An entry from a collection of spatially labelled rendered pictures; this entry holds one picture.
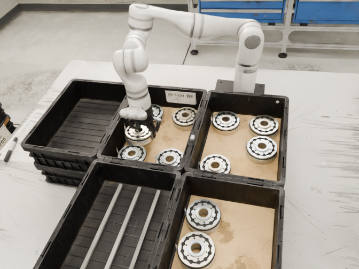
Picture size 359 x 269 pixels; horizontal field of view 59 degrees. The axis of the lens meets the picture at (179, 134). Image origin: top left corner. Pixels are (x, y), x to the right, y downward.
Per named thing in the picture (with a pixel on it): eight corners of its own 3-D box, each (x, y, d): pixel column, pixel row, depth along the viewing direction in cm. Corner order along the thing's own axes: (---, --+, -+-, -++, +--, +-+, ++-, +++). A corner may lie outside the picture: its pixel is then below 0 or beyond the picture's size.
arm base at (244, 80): (235, 84, 147) (238, 52, 135) (255, 87, 145) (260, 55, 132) (231, 96, 142) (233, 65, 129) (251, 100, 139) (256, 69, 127)
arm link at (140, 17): (130, -1, 118) (197, 8, 121) (129, 23, 124) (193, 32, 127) (127, 7, 111) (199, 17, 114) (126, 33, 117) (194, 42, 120)
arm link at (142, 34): (119, 59, 105) (119, 34, 100) (129, 28, 125) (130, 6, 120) (147, 63, 106) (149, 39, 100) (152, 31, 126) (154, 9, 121)
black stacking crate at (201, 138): (209, 112, 132) (208, 91, 123) (284, 119, 124) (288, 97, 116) (186, 192, 106) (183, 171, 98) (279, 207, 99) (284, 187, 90)
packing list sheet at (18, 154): (33, 109, 163) (32, 108, 162) (73, 112, 158) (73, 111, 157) (-7, 158, 141) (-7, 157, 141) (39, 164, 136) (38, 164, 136)
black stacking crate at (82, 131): (80, 99, 146) (72, 79, 138) (140, 105, 139) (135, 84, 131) (33, 166, 121) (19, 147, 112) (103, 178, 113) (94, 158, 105)
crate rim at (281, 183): (208, 94, 125) (208, 89, 123) (288, 101, 118) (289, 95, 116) (183, 175, 99) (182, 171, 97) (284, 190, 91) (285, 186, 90)
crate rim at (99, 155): (137, 87, 132) (135, 83, 131) (208, 94, 125) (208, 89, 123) (96, 161, 106) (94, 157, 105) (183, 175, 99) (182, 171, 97)
